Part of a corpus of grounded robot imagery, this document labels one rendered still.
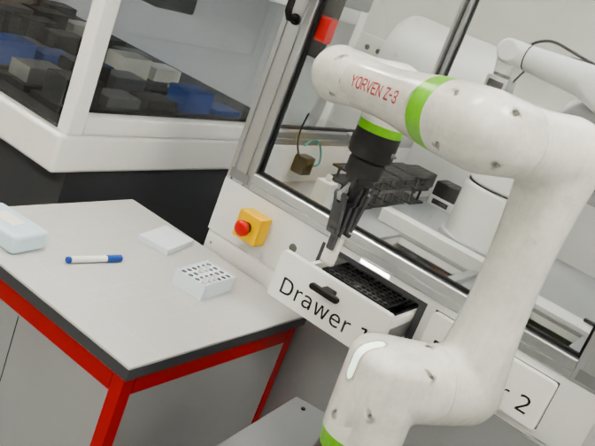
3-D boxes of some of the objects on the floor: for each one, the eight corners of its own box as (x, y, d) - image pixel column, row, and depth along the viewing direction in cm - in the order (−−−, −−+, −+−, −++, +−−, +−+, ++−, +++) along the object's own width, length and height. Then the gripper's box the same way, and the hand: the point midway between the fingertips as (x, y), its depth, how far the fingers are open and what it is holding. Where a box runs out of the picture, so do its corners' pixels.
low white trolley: (23, 680, 164) (129, 368, 142) (-133, 494, 193) (-66, 210, 171) (207, 561, 213) (308, 314, 190) (59, 426, 242) (132, 198, 219)
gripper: (369, 150, 168) (328, 251, 175) (336, 150, 157) (295, 257, 164) (398, 165, 164) (356, 268, 171) (367, 166, 153) (323, 276, 161)
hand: (332, 248), depth 167 cm, fingers closed
